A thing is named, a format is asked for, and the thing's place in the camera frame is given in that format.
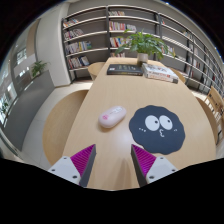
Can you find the grey bookshelf unit with books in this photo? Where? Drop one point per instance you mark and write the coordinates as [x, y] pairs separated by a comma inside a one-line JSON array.
[[78, 46]]

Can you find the red-spined book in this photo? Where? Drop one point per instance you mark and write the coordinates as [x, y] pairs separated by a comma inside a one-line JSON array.
[[161, 78]]

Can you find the pink computer mouse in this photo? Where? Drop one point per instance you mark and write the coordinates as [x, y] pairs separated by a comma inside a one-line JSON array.
[[111, 117]]

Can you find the green potted plant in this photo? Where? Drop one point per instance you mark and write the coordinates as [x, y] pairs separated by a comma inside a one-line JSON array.
[[143, 43]]

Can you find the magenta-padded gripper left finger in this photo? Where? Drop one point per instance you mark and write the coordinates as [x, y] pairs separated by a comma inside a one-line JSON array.
[[68, 168]]

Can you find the group of slatted wooden chairs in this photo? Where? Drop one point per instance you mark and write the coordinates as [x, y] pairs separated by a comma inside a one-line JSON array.
[[215, 96]]

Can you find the dark cartoon-face mouse pad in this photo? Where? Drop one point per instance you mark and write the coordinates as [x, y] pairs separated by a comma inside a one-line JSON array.
[[166, 140]]

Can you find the round-backed wooden chair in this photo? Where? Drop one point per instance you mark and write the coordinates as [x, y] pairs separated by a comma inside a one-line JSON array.
[[181, 76], [63, 126], [95, 68], [210, 120]]

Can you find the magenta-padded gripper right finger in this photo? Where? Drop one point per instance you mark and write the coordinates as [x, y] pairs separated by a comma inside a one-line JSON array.
[[158, 168]]

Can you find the black hardcover book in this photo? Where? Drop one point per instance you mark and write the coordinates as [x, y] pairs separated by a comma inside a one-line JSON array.
[[125, 70]]

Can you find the leafy indoor plant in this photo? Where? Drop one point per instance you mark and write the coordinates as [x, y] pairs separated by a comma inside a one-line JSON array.
[[38, 68]]

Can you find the white illustrated book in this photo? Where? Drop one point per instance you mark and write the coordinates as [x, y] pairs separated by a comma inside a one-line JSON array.
[[159, 70]]

